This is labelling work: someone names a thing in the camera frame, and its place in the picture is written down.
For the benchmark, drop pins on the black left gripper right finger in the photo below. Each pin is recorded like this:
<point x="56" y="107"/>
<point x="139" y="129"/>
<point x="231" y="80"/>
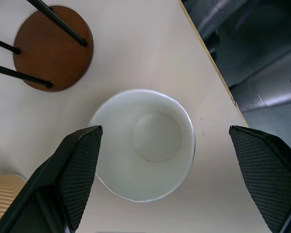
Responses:
<point x="269" y="174"/>

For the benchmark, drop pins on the white paper cup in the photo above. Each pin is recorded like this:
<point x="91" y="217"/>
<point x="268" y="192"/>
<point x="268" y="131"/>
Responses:
<point x="155" y="148"/>

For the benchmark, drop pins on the tan ribbed paper cup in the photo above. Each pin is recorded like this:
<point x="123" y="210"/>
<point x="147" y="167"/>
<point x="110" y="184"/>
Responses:
<point x="3" y="196"/>

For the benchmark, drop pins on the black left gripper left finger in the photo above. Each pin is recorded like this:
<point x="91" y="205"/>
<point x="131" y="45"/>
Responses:
<point x="63" y="179"/>

